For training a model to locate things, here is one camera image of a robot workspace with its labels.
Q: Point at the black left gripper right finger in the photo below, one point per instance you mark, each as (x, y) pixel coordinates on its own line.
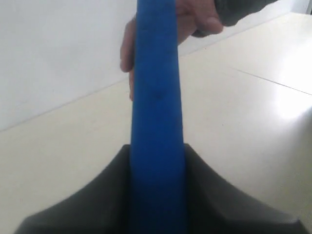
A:
(217, 207)

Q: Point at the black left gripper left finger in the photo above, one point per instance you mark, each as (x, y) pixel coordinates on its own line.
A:
(100, 207)

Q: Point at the blue notebook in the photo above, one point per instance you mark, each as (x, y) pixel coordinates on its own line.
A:
(157, 161)

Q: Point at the dark green sleeved forearm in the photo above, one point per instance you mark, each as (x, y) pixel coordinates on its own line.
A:
(234, 12)

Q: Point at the person's open hand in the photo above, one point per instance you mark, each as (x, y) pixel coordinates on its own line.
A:
(191, 15)

